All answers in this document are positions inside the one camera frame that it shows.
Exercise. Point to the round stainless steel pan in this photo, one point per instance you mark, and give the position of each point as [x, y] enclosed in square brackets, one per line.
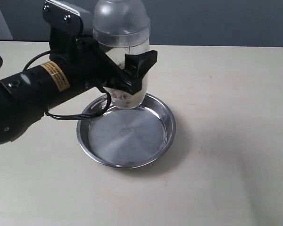
[128, 138]

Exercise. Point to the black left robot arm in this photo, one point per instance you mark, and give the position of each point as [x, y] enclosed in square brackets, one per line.
[23, 103]

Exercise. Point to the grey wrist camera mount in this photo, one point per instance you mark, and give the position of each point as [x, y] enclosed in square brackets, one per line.
[68, 18]

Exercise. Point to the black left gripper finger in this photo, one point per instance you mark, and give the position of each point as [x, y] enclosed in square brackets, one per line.
[137, 66]

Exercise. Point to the clear plastic shaker bottle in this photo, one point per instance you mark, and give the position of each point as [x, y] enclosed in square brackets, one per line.
[121, 27]

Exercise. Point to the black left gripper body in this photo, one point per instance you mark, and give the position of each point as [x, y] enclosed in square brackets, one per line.
[83, 65]

